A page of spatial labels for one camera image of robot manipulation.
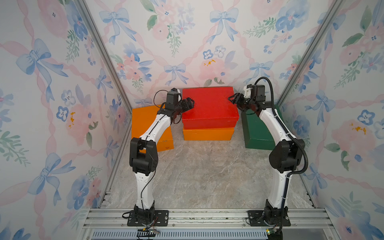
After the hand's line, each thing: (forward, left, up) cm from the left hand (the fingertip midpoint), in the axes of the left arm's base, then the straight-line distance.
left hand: (192, 101), depth 92 cm
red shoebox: (-5, -12, -2) cm, 13 cm away
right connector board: (-64, -39, -28) cm, 80 cm away
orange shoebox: (-10, -9, -20) cm, 24 cm away
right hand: (0, -24, +2) cm, 24 cm away
